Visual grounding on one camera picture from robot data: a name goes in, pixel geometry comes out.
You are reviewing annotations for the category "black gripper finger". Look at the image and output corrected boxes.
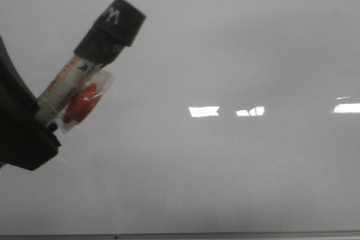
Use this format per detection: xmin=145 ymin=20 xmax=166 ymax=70
xmin=1 ymin=41 xmax=61 ymax=171

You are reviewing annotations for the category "whiteboard marker with black cap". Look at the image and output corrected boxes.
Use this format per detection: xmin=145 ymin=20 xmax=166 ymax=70
xmin=34 ymin=0 xmax=146 ymax=125

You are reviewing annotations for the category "red round magnet in plastic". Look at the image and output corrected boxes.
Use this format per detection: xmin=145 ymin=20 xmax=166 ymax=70
xmin=60 ymin=69 xmax=114 ymax=133

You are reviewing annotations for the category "white whiteboard with aluminium frame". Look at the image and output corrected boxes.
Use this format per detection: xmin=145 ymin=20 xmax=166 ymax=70
xmin=1 ymin=0 xmax=359 ymax=234

